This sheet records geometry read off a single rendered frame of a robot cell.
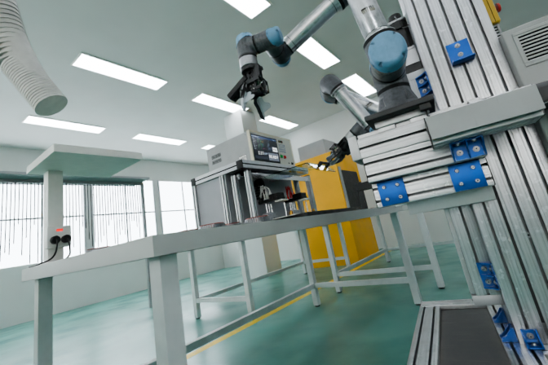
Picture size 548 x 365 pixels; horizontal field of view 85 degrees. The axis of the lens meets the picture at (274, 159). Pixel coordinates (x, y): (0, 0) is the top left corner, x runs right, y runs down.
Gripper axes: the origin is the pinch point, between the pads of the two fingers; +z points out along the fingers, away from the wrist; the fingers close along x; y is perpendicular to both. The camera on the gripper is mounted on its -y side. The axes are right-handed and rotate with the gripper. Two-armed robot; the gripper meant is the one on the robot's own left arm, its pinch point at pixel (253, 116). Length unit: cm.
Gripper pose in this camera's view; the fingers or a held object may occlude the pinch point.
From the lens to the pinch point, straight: 118.6
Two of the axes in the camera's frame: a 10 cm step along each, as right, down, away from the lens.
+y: 8.5, -2.7, -4.4
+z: 1.8, 9.5, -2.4
